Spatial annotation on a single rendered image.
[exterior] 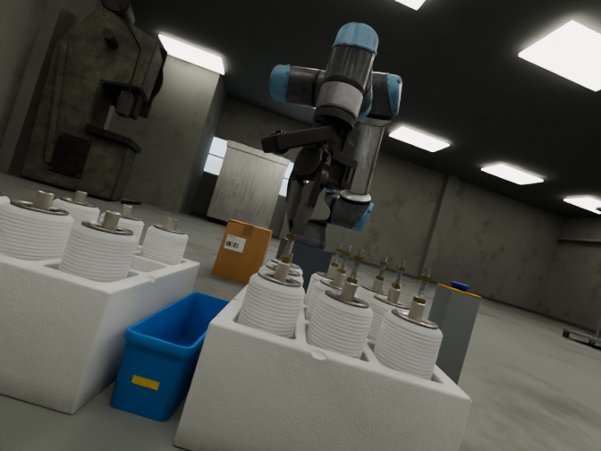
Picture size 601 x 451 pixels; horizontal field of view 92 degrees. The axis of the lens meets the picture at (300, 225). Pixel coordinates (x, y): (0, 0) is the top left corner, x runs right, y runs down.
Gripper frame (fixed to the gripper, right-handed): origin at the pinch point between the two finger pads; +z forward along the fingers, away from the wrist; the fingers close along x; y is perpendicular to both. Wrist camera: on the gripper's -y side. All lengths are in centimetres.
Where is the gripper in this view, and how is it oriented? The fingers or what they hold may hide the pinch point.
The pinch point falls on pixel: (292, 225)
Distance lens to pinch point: 48.9
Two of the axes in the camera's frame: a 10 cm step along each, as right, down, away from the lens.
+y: 7.8, 2.4, 5.8
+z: -2.8, 9.6, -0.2
